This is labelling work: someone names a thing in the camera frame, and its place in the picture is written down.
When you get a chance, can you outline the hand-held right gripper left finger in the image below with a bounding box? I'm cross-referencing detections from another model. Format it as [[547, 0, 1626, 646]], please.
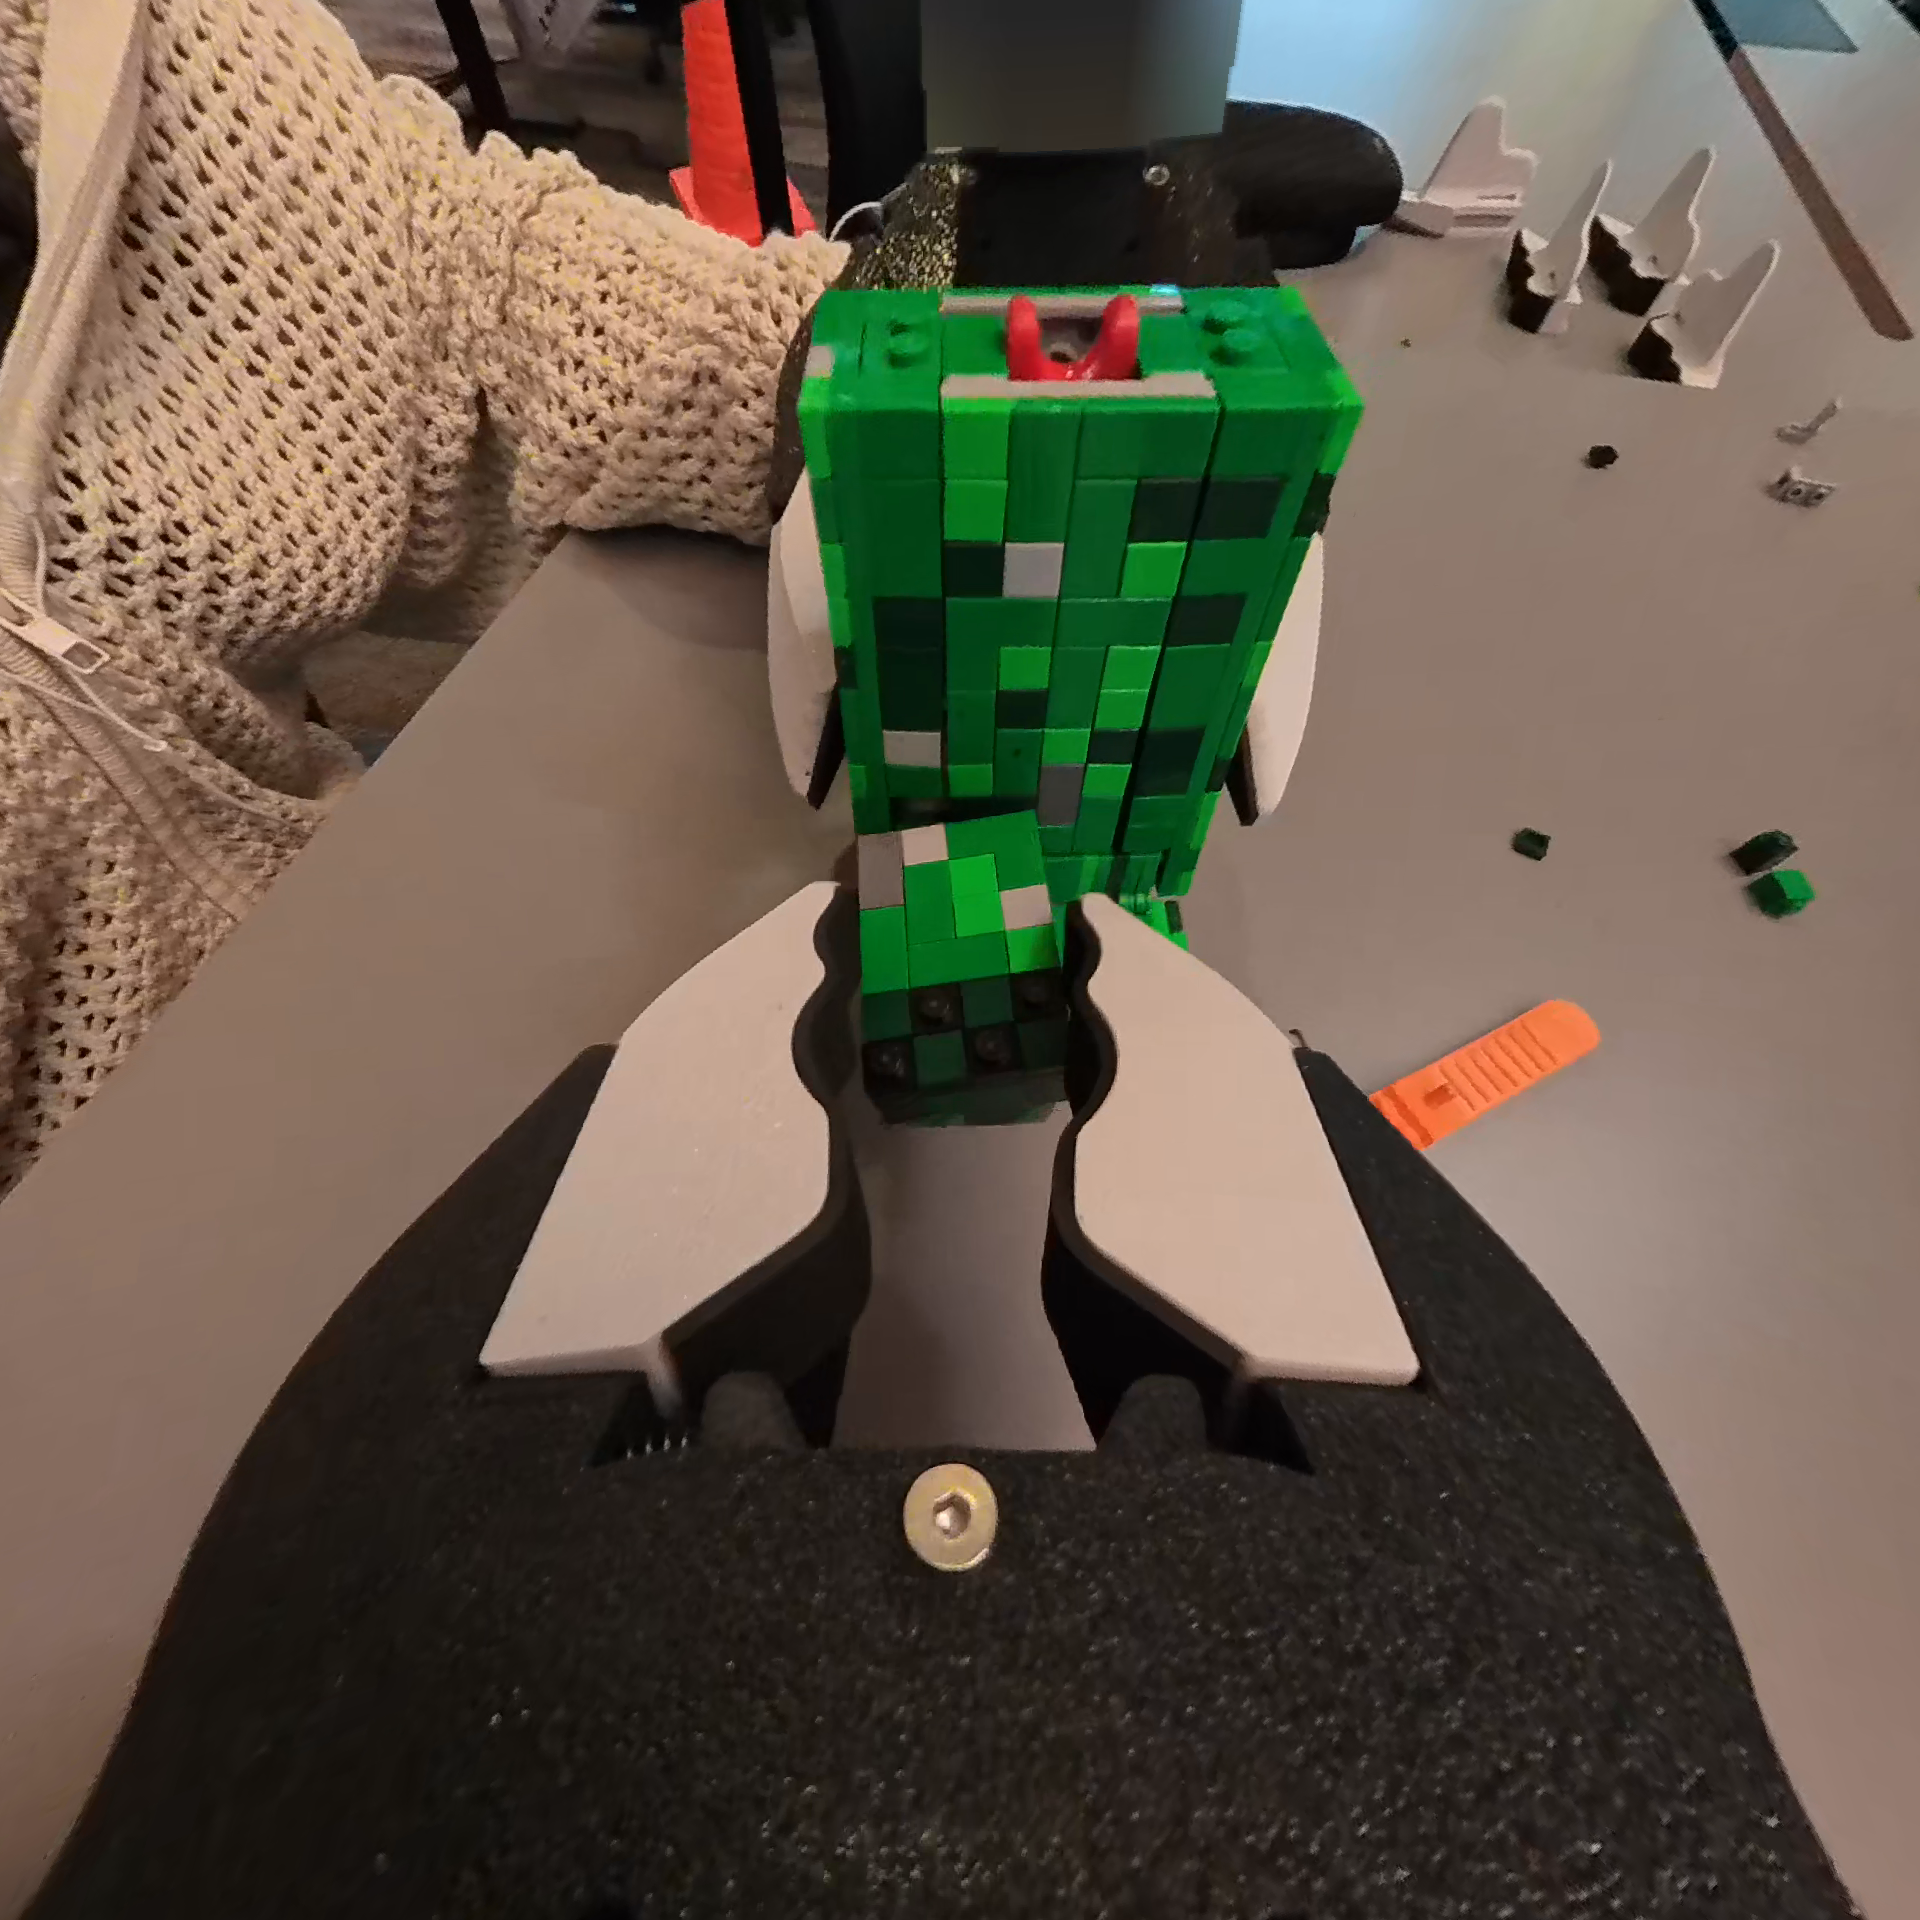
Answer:
[[480, 880, 875, 1445]]

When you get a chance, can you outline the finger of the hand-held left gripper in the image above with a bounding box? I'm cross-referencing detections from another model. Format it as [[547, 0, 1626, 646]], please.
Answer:
[[1220, 528, 1332, 831], [763, 493, 853, 815]]

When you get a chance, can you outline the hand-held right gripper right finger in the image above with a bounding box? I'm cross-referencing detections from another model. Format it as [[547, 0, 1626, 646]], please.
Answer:
[[1042, 895, 1420, 1450]]

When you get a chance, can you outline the green lego creeper figure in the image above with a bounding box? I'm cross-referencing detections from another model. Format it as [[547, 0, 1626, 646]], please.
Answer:
[[795, 282, 1367, 961]]

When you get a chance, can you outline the green lego leg block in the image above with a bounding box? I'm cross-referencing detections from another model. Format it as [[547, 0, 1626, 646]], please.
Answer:
[[857, 816, 1076, 1132]]

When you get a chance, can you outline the orange brick separator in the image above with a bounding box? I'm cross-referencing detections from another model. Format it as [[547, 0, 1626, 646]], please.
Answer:
[[1368, 997, 1600, 1151]]

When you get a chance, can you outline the orange traffic cone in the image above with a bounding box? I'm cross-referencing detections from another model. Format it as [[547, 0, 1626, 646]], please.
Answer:
[[669, 0, 822, 242]]

